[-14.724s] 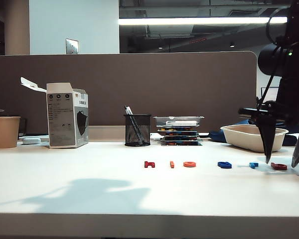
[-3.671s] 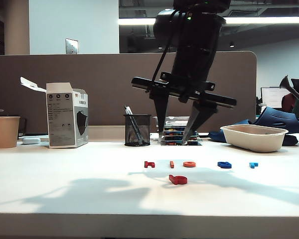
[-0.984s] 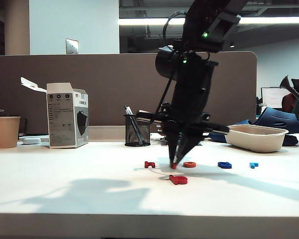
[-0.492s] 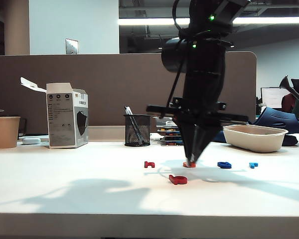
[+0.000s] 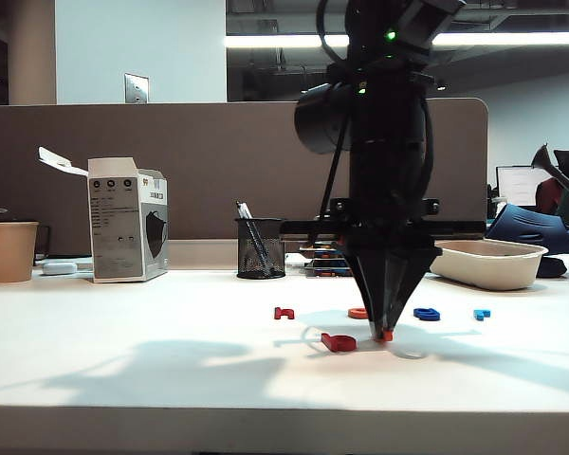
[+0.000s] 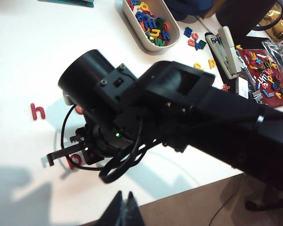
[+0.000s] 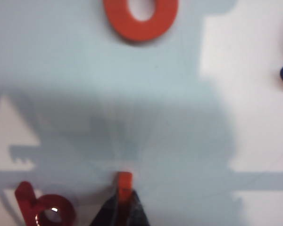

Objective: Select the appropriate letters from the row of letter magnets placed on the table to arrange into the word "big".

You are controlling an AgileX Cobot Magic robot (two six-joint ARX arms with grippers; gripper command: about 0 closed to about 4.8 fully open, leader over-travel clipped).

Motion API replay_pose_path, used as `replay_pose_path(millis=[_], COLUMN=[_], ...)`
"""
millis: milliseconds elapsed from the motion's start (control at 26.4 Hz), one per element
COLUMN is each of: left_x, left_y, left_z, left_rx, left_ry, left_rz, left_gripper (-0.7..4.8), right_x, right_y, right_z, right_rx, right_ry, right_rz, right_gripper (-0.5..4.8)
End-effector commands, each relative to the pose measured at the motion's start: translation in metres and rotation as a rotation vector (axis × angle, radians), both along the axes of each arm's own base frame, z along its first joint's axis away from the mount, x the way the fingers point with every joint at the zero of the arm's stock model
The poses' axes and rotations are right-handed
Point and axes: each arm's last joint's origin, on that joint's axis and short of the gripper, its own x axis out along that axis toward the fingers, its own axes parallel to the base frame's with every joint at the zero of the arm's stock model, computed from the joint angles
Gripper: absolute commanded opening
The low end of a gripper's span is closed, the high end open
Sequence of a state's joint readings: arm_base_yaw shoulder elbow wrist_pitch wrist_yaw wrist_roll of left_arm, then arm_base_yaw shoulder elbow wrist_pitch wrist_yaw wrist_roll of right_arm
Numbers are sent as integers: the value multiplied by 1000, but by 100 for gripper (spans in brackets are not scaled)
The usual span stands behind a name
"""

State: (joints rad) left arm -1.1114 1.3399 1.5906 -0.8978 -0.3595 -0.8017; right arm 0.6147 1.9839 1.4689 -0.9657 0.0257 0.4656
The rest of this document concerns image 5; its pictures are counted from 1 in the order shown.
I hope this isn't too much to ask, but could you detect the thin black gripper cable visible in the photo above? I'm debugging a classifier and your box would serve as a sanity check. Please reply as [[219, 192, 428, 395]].
[[318, 116, 352, 224]]

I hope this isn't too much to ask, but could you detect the metal wall plate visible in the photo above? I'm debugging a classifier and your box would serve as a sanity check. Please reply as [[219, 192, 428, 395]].
[[124, 72, 150, 105]]

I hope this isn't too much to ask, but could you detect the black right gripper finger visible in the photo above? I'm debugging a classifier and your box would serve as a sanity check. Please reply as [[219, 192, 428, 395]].
[[343, 245, 391, 337], [386, 257, 438, 332]]

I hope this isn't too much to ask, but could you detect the beige oval bowl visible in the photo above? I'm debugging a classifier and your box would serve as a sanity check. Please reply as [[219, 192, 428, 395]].
[[429, 238, 549, 291]]

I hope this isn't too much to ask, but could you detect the brown desk partition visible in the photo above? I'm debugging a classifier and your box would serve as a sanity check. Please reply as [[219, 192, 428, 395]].
[[0, 97, 489, 260]]

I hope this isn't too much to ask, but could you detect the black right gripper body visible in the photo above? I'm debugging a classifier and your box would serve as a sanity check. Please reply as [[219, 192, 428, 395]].
[[279, 150, 486, 261]]

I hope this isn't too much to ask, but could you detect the black mesh pen holder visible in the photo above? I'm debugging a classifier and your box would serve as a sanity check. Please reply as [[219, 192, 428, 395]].
[[234, 216, 288, 281]]

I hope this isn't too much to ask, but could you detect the white grey mask box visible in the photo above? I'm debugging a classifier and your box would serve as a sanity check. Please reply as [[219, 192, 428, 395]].
[[38, 146, 170, 284]]

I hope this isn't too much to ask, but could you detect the dark funnel-shaped object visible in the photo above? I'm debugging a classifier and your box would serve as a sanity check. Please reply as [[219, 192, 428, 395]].
[[530, 144, 569, 195]]

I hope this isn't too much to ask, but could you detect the small white case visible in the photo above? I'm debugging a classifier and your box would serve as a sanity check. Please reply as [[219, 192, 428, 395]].
[[42, 261, 80, 277]]

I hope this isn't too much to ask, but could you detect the ceiling light strip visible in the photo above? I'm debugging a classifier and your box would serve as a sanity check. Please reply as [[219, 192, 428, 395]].
[[225, 31, 569, 49]]

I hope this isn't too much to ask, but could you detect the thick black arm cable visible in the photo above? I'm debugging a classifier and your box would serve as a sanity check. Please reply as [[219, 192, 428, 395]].
[[315, 0, 358, 64]]

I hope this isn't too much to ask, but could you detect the brown paper cup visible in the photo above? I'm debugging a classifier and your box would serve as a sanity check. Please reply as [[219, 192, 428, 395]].
[[0, 221, 40, 284]]

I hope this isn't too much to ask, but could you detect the computer monitor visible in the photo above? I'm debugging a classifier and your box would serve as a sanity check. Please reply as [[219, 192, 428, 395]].
[[495, 165, 559, 209]]

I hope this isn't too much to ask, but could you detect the red letter b magnet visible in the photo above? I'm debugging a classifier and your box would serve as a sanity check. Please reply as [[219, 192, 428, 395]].
[[321, 333, 358, 354]]

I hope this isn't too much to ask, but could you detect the black white pen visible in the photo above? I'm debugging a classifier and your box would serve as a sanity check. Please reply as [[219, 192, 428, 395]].
[[235, 201, 272, 276]]

